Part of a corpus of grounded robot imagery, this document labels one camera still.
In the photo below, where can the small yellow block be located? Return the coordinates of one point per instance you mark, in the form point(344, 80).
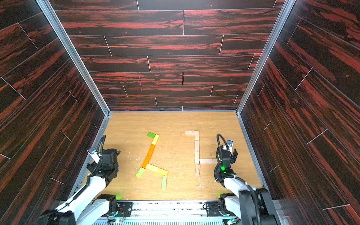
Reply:
point(163, 172)

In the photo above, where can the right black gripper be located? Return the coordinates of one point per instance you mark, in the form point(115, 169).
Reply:
point(226, 153)

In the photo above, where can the long light green block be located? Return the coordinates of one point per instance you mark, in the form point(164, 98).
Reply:
point(164, 182)

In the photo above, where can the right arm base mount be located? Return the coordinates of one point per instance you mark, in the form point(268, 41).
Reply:
point(218, 208)

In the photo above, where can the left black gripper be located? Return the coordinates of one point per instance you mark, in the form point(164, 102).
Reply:
point(94, 168)

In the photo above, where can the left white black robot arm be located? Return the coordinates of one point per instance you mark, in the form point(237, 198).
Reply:
point(86, 206)

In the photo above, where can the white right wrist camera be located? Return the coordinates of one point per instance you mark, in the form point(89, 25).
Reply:
point(230, 144)

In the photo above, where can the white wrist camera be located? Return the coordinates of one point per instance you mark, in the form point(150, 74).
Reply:
point(94, 153)
point(230, 144)

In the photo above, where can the aluminium front rail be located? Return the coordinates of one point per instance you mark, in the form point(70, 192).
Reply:
point(186, 212)

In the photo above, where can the short green block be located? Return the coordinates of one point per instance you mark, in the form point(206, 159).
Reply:
point(152, 135)

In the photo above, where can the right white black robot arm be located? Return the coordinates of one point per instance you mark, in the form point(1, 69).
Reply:
point(245, 204)

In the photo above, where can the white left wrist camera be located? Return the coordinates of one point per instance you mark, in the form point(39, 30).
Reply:
point(94, 153)

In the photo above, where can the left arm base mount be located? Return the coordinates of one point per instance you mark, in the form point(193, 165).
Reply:
point(121, 208)

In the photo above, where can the orange block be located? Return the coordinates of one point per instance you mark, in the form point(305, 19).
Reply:
point(146, 161)
point(151, 150)

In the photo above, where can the small light green block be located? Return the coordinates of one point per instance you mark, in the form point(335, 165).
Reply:
point(140, 172)

